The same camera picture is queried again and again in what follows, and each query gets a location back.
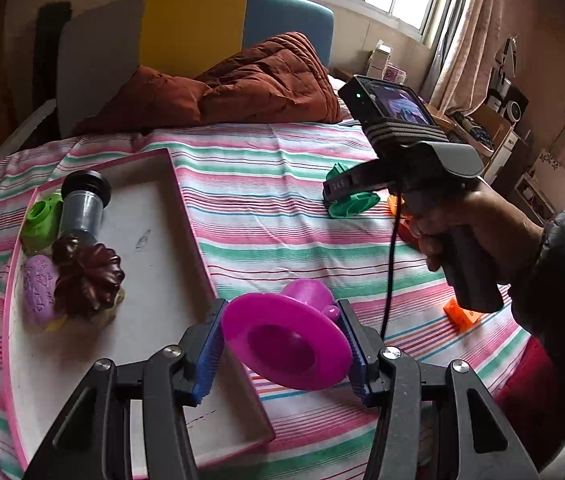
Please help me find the red plastic block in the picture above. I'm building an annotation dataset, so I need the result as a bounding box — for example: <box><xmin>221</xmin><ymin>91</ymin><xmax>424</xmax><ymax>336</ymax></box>
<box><xmin>397</xmin><ymin>220</ymin><xmax>419</xmax><ymax>249</ymax></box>

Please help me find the white box on table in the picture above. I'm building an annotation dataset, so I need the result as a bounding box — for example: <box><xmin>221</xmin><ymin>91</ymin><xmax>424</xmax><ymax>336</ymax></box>
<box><xmin>366</xmin><ymin>40</ymin><xmax>407</xmax><ymax>84</ymax></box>

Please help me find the orange plastic piece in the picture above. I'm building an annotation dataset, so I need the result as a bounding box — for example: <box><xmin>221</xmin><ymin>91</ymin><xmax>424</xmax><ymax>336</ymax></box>
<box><xmin>443</xmin><ymin>297</ymin><xmax>482</xmax><ymax>333</ymax></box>

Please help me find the grey yellow blue headboard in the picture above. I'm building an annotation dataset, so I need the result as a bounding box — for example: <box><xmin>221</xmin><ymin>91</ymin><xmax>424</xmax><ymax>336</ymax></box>
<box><xmin>57</xmin><ymin>0</ymin><xmax>333</xmax><ymax>138</ymax></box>

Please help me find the pink-edged white tray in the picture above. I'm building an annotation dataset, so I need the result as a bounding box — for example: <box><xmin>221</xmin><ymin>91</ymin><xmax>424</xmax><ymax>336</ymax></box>
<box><xmin>2</xmin><ymin>148</ymin><xmax>275</xmax><ymax>469</ymax></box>

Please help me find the black cable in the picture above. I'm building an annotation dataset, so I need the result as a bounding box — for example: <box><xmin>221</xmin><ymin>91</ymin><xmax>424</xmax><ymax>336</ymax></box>
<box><xmin>379</xmin><ymin>186</ymin><xmax>407</xmax><ymax>344</ymax></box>

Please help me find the grey jar black lid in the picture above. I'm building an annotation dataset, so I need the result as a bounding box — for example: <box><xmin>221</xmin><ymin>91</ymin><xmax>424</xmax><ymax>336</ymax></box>
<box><xmin>59</xmin><ymin>170</ymin><xmax>112</xmax><ymax>245</ymax></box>

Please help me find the dark brown fluted mould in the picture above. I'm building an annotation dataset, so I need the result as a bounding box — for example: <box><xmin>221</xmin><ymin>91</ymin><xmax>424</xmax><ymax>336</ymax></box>
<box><xmin>51</xmin><ymin>234</ymin><xmax>125</xmax><ymax>323</ymax></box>

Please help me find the rust brown quilt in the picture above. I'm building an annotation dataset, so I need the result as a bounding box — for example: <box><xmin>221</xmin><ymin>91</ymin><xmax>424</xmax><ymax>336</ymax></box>
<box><xmin>74</xmin><ymin>32</ymin><xmax>342</xmax><ymax>134</ymax></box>

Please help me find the pink curtain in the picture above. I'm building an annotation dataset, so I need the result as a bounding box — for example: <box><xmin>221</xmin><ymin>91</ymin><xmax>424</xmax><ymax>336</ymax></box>
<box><xmin>430</xmin><ymin>0</ymin><xmax>505</xmax><ymax>113</ymax></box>

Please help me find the person's right hand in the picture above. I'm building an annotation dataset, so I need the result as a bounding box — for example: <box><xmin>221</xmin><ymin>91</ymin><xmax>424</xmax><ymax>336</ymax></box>
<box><xmin>406</xmin><ymin>179</ymin><xmax>545</xmax><ymax>287</ymax></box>

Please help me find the magenta funnel cup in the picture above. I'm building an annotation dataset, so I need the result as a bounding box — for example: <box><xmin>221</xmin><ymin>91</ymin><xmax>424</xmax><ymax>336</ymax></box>
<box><xmin>220</xmin><ymin>278</ymin><xmax>353</xmax><ymax>391</ymax></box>

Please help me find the purple patterned oval case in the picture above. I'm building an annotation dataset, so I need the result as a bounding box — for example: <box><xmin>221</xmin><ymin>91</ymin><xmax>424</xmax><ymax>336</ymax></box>
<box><xmin>22</xmin><ymin>255</ymin><xmax>59</xmax><ymax>328</ymax></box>

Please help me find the green plastic stand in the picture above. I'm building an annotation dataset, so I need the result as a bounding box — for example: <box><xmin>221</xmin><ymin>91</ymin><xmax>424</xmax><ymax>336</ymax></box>
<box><xmin>323</xmin><ymin>162</ymin><xmax>380</xmax><ymax>219</ymax></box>

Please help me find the striped bed sheet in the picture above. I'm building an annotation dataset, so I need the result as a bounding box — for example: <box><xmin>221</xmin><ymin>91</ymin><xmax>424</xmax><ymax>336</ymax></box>
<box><xmin>0</xmin><ymin>125</ymin><xmax>528</xmax><ymax>479</ymax></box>

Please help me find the green plug-in device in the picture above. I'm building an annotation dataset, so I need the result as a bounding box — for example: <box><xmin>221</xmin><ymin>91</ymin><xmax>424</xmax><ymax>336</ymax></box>
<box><xmin>20</xmin><ymin>192</ymin><xmax>63</xmax><ymax>254</ymax></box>

